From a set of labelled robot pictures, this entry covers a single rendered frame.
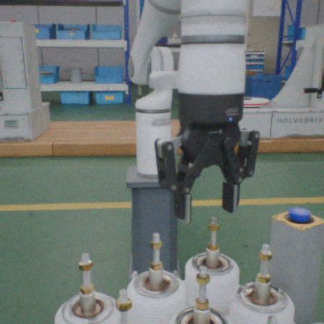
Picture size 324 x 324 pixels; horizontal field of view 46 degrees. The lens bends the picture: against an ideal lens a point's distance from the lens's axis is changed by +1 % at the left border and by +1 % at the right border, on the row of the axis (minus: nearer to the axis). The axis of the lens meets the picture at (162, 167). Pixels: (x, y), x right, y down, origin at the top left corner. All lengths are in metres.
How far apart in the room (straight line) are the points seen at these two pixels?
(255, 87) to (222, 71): 4.58
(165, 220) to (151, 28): 0.48
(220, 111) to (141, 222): 0.66
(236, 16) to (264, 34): 6.48
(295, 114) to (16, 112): 1.79
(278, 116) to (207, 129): 2.21
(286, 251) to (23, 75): 2.13
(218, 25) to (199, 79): 0.06
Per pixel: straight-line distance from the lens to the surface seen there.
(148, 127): 0.98
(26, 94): 2.63
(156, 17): 0.86
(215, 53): 0.42
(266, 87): 5.04
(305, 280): 0.80
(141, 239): 1.05
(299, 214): 0.76
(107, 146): 2.45
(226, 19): 0.42
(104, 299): 0.62
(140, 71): 0.95
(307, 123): 2.73
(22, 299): 1.12
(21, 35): 2.62
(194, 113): 0.42
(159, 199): 1.01
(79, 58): 8.89
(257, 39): 6.87
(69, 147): 2.48
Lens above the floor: 0.61
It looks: 16 degrees down
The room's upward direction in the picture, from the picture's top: straight up
